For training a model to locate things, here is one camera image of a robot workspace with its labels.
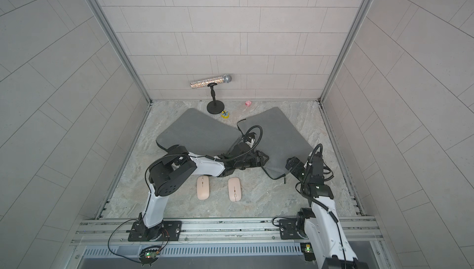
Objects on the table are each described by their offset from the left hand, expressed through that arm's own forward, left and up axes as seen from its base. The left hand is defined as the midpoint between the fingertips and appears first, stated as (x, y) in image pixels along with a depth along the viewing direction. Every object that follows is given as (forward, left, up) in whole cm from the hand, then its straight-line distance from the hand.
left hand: (267, 159), depth 90 cm
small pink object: (+37, +9, +1) cm, 39 cm away
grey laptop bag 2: (+13, -7, -1) cm, 15 cm away
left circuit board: (-38, +45, 0) cm, 59 cm away
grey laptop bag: (+14, +35, +1) cm, 37 cm away
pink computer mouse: (-14, +30, 0) cm, 33 cm away
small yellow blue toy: (+29, +23, 0) cm, 37 cm away
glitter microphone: (+36, +22, +21) cm, 47 cm away
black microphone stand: (+35, +30, -1) cm, 46 cm away
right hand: (-3, -11, +3) cm, 12 cm away
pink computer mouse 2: (-14, +16, 0) cm, 21 cm away
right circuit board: (-35, -13, -3) cm, 38 cm away
